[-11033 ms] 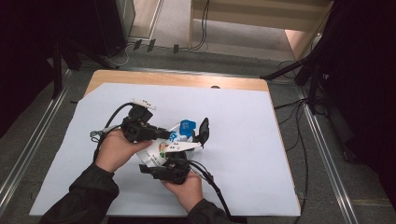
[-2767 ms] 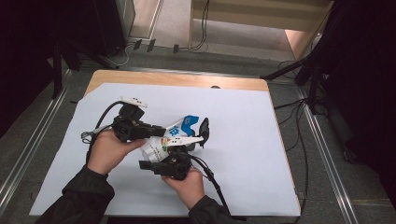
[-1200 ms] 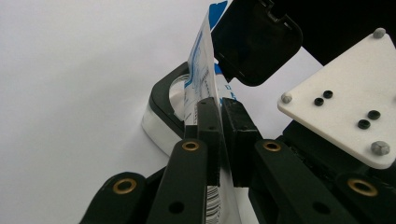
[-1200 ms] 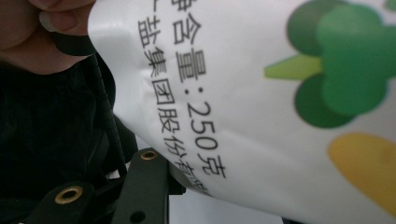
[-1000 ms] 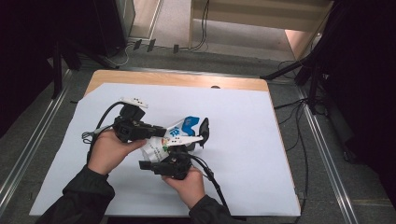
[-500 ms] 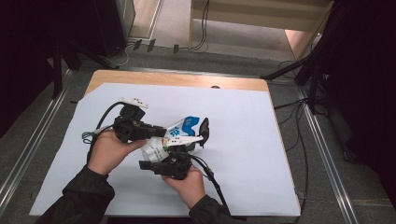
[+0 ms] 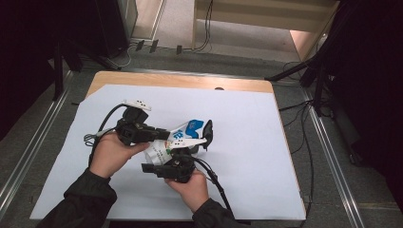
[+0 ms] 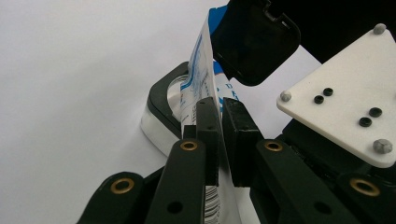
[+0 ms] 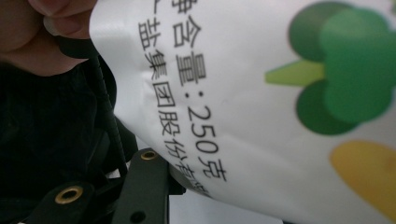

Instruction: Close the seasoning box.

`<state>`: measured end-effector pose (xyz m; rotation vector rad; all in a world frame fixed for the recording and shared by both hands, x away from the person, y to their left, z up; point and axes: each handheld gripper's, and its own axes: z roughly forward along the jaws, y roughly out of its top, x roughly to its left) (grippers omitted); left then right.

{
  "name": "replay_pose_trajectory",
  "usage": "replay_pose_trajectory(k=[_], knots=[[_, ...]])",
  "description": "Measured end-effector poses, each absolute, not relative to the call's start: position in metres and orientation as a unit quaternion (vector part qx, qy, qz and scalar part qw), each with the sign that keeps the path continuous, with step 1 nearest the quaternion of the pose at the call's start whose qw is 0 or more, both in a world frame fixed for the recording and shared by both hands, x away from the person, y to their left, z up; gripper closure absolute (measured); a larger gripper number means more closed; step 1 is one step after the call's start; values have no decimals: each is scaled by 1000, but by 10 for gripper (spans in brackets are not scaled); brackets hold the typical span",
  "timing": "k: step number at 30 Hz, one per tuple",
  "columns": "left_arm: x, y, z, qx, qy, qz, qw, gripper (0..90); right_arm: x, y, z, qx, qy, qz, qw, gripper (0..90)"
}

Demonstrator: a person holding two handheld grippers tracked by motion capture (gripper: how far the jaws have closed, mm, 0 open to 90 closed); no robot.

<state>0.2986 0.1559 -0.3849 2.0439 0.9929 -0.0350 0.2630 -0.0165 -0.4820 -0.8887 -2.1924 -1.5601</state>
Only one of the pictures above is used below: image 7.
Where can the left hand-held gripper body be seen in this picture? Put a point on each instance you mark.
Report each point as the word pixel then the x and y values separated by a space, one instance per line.
pixel 133 129

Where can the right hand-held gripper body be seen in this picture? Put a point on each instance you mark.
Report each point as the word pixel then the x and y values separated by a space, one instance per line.
pixel 179 166

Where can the blue and white milk carton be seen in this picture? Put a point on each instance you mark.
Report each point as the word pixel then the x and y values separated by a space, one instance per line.
pixel 182 133

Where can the clear jar with black lid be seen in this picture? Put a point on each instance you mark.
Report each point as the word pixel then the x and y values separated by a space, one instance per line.
pixel 207 134

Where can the person's right hand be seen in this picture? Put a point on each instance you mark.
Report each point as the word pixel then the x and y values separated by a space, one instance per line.
pixel 190 191

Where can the person's left hand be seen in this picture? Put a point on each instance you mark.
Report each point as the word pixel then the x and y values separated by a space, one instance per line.
pixel 112 153

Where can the wooden table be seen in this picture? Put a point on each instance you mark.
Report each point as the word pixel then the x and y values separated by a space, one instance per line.
pixel 177 80

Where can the white paper sheet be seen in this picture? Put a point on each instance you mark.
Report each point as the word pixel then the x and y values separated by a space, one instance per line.
pixel 253 177

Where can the grey cabinet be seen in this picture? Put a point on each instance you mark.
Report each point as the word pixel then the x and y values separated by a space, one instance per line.
pixel 128 19

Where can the light wooden shelf unit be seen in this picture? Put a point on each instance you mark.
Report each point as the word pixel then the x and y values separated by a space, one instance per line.
pixel 253 12

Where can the black tripod stand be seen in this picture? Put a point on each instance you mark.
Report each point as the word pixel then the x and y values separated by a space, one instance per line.
pixel 312 68

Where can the metal floor rail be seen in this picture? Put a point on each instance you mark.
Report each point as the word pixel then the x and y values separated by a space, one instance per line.
pixel 28 155
pixel 335 164

